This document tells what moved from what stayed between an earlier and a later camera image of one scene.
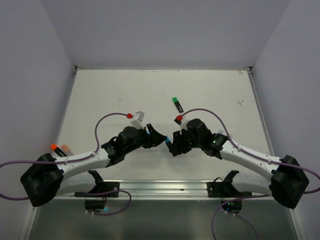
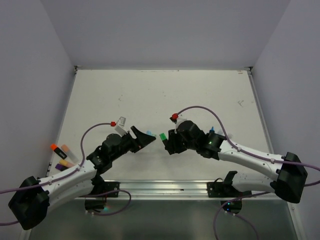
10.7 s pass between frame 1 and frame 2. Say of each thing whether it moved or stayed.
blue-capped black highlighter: moved
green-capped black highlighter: moved
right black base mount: stayed
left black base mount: stayed
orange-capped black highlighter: stayed
